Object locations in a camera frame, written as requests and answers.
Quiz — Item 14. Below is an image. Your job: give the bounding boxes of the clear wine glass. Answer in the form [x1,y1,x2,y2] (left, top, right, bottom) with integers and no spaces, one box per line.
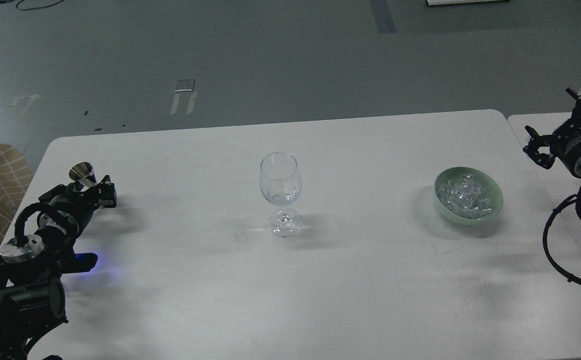
[259,152,303,239]

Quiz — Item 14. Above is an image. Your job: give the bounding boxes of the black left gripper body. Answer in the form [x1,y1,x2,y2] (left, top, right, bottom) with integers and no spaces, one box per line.
[38,193,100,239]

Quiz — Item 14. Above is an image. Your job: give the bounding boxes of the steel cocktail jigger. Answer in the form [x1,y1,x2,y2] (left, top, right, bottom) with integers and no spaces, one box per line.
[68,162,97,192]

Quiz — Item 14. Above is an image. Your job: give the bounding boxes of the clear ice cubes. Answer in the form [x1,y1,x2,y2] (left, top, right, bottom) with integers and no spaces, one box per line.
[436,173,494,220]

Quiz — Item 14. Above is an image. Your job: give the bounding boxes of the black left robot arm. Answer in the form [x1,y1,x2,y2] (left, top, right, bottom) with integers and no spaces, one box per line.
[0,174,117,360]

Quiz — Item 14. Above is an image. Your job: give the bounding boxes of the black floor cable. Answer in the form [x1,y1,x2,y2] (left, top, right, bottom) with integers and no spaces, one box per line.
[0,0,65,20]

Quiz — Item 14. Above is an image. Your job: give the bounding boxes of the green bowl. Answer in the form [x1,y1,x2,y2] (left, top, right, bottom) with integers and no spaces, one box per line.
[433,166,505,226]

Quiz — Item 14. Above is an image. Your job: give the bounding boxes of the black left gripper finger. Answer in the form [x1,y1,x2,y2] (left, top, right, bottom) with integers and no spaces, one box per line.
[37,183,79,205]
[88,175,118,208]

